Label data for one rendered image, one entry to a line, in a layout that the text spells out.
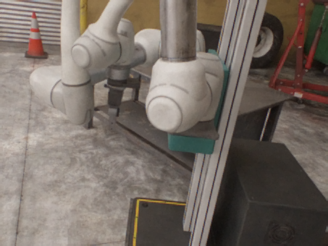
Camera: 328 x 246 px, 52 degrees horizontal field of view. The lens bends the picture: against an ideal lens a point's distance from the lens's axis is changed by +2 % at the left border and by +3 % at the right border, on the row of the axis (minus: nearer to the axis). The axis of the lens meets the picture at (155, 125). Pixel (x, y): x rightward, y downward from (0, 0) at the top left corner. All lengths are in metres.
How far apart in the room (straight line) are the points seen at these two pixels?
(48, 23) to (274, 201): 5.75
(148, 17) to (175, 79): 6.03
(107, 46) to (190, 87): 0.30
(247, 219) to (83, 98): 0.81
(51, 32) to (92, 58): 5.67
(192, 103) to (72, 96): 0.47
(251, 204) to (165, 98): 0.69
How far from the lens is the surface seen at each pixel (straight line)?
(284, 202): 1.47
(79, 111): 1.22
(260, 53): 7.34
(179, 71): 0.90
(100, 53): 1.04
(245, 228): 1.49
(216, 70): 1.10
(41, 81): 1.33
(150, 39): 1.64
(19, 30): 6.70
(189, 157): 2.84
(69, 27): 1.15
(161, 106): 0.89
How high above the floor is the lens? 1.62
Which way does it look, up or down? 25 degrees down
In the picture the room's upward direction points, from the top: 8 degrees clockwise
